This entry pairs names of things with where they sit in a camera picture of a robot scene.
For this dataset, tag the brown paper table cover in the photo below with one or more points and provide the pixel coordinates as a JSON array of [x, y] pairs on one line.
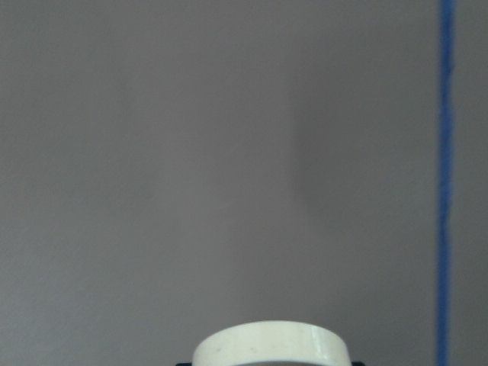
[[173, 168]]

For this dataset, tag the white round bell base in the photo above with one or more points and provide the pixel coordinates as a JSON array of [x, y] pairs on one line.
[[273, 342]]

